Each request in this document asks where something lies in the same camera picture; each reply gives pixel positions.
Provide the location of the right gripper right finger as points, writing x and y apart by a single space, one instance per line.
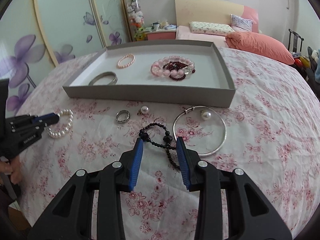
250 214

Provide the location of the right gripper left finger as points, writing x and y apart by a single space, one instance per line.
69 214

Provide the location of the silver cuff bangle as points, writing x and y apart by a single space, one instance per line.
105 78

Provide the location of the thin silver hoop bangle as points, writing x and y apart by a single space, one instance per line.
209 135

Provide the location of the person left hand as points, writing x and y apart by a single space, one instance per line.
13 168

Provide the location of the floral pink tablecloth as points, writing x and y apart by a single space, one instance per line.
272 134

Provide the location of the large pearl earring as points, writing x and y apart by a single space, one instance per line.
206 115

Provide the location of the floral sliding wardrobe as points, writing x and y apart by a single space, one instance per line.
38 35

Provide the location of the small pearl earring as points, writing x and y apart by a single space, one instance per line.
143 110

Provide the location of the grey shallow cardboard tray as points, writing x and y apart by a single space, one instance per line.
166 71

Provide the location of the plush toy display tube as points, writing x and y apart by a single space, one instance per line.
135 19

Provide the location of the folded salmon duvet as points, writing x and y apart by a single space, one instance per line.
259 44

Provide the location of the pink bedside cabinet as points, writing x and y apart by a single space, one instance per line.
161 34

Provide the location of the dark wooden chair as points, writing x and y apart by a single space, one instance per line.
295 42

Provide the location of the lilac patterned pillow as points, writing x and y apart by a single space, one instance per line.
241 24

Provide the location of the floral white pillow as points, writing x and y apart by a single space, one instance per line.
210 28

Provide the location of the pink bed with headboard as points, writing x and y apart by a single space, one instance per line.
210 11

